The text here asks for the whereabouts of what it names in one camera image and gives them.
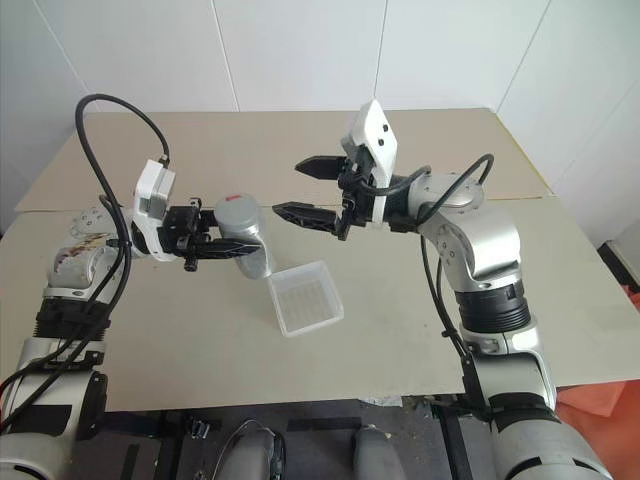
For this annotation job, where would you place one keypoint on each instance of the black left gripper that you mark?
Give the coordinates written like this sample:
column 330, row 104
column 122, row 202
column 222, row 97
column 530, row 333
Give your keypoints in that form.
column 181, row 227

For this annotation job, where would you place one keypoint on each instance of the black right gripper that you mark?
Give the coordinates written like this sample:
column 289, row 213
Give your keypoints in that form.
column 356, row 192

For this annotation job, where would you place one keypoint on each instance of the silver jar with lid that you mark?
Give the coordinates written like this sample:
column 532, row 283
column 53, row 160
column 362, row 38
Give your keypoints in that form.
column 245, row 227

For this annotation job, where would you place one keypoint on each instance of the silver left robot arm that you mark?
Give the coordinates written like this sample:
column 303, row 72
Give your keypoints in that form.
column 75, row 272

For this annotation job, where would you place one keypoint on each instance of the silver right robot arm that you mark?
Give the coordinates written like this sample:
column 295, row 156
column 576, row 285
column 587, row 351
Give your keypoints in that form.
column 492, row 240

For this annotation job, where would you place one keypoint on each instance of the clear plastic box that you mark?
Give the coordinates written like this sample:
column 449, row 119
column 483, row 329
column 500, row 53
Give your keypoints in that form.
column 306, row 300

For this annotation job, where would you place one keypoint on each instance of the black box with red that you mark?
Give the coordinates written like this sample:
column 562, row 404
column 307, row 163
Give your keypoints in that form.
column 622, row 270

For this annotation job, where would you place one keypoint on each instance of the beige cardboard sheet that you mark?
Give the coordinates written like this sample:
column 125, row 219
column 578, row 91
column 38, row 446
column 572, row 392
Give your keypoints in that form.
column 210, row 145

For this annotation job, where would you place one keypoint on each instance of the small black clip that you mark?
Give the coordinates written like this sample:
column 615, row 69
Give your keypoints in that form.
column 204, row 429

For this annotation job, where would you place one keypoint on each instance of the black tape strip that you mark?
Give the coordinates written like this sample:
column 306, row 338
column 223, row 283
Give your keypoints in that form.
column 324, row 424

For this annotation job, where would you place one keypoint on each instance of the dark grey rounded shape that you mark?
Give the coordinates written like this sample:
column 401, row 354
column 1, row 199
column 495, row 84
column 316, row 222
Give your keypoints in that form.
column 372, row 452
column 255, row 452

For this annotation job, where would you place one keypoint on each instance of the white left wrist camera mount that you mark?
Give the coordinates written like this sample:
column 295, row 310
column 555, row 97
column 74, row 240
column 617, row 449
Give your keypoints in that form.
column 150, row 187

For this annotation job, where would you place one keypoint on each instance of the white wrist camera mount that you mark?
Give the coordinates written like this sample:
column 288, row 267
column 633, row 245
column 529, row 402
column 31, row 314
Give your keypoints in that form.
column 150, row 187
column 372, row 131

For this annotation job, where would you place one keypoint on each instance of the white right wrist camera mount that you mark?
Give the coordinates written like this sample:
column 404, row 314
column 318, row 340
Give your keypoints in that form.
column 372, row 131

